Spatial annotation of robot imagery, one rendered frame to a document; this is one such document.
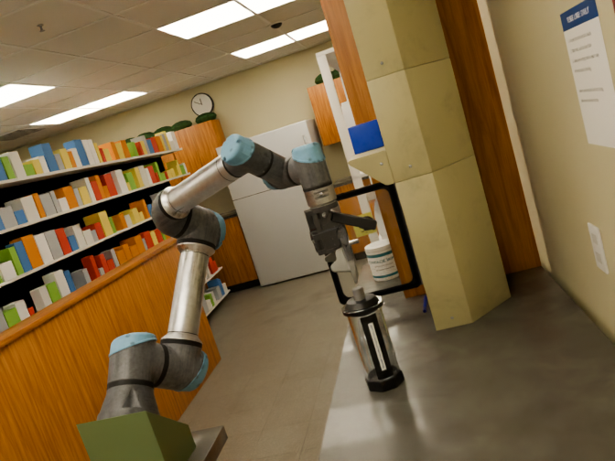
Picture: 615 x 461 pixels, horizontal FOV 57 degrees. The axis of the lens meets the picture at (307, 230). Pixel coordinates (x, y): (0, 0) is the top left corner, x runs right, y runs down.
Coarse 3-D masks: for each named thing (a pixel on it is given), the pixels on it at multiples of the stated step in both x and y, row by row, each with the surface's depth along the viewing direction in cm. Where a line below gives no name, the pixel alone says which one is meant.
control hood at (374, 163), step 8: (368, 152) 177; (376, 152) 165; (384, 152) 163; (352, 160) 165; (360, 160) 164; (368, 160) 164; (376, 160) 164; (384, 160) 163; (360, 168) 165; (368, 168) 164; (376, 168) 164; (384, 168) 164; (376, 176) 165; (384, 176) 164; (392, 176) 164; (384, 184) 165
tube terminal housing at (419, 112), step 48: (384, 96) 160; (432, 96) 163; (384, 144) 162; (432, 144) 162; (432, 192) 163; (480, 192) 174; (432, 240) 166; (480, 240) 173; (432, 288) 169; (480, 288) 172
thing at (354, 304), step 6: (354, 288) 145; (360, 288) 143; (354, 294) 144; (360, 294) 143; (366, 294) 147; (372, 294) 146; (348, 300) 147; (354, 300) 145; (360, 300) 144; (366, 300) 142; (372, 300) 142; (378, 300) 143; (348, 306) 143; (354, 306) 142; (360, 306) 141; (366, 306) 141
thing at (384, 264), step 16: (384, 192) 196; (336, 208) 200; (352, 208) 199; (368, 208) 198; (384, 208) 197; (400, 208) 196; (384, 224) 198; (352, 240) 201; (368, 240) 200; (384, 240) 199; (400, 240) 199; (368, 256) 202; (384, 256) 201; (400, 256) 200; (368, 272) 203; (384, 272) 202; (400, 272) 201; (352, 288) 205; (368, 288) 204; (384, 288) 203
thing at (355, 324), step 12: (348, 312) 142; (372, 312) 140; (360, 324) 142; (384, 324) 144; (360, 336) 143; (384, 336) 143; (360, 348) 144; (396, 360) 146; (372, 372) 144; (396, 372) 145
